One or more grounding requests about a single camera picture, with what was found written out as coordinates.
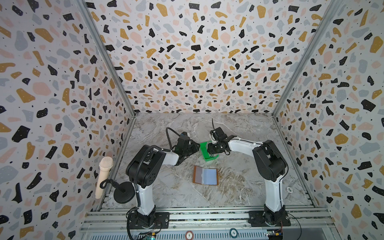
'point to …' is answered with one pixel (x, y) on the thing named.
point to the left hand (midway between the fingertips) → (203, 143)
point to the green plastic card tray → (204, 147)
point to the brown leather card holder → (205, 176)
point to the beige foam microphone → (105, 165)
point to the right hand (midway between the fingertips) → (209, 147)
